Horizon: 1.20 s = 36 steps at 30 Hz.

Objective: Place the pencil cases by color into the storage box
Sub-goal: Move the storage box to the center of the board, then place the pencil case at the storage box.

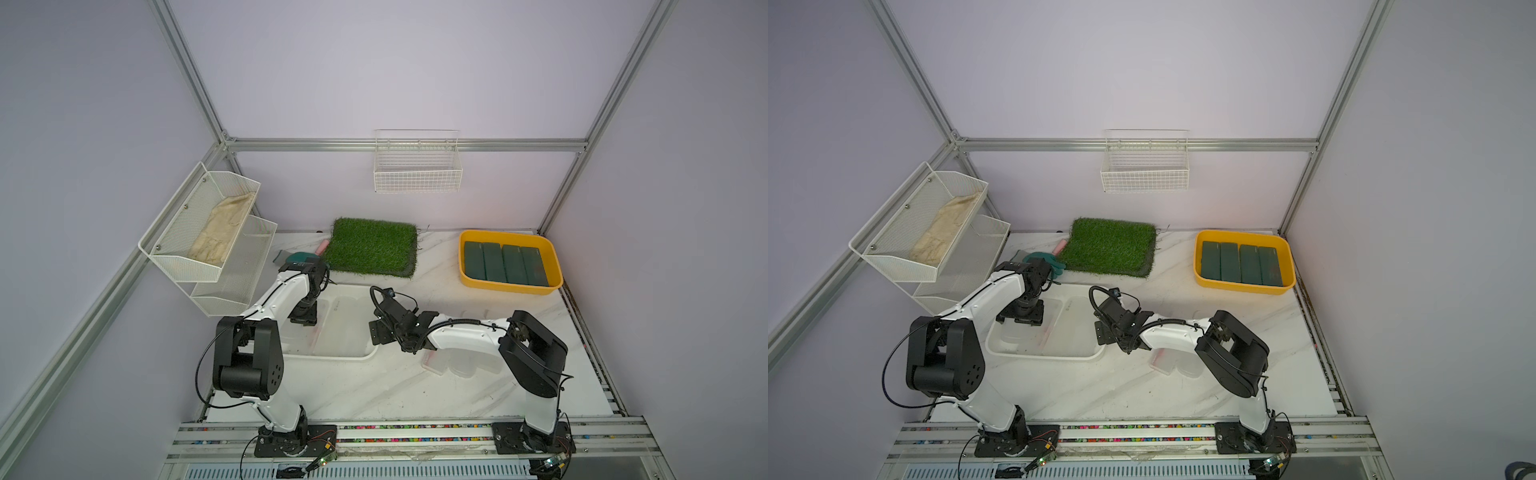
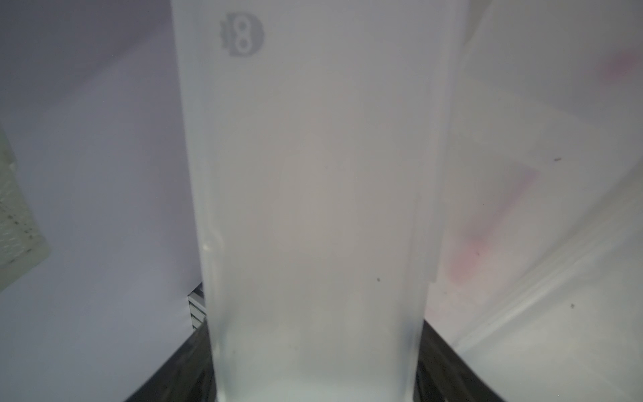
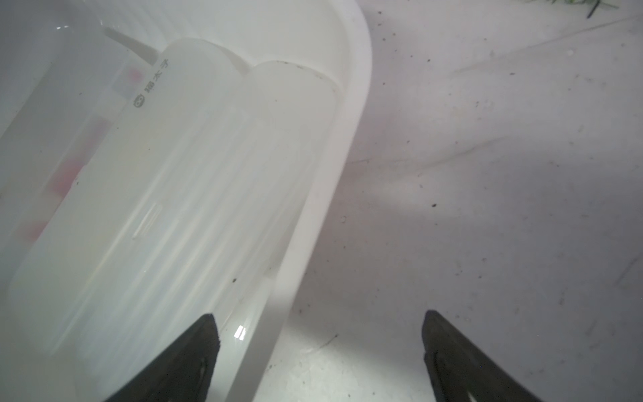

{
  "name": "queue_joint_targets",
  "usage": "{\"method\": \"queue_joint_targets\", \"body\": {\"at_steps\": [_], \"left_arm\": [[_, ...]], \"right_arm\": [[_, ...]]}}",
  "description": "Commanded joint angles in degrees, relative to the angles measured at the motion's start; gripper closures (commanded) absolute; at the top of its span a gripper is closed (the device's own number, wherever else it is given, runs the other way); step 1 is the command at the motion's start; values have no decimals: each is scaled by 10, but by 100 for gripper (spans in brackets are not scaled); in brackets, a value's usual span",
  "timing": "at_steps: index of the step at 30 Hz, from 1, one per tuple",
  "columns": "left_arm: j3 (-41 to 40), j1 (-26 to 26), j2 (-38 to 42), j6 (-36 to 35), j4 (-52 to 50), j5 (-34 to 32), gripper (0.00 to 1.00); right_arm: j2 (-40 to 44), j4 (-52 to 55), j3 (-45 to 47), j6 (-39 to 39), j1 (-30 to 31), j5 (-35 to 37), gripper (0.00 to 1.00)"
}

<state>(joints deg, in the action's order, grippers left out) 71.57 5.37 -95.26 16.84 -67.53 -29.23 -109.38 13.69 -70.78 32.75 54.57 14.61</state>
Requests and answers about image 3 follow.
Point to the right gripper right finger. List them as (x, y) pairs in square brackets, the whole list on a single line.
[(459, 371)]

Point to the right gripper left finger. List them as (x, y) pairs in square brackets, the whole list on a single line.
[(182, 372)]

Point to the clear pencil case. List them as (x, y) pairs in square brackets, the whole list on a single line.
[(58, 102), (107, 195), (239, 186)]

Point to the white plastic storage box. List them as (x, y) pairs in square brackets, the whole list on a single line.
[(330, 37)]

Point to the green artificial grass mat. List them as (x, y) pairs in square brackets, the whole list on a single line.
[(591, 5)]

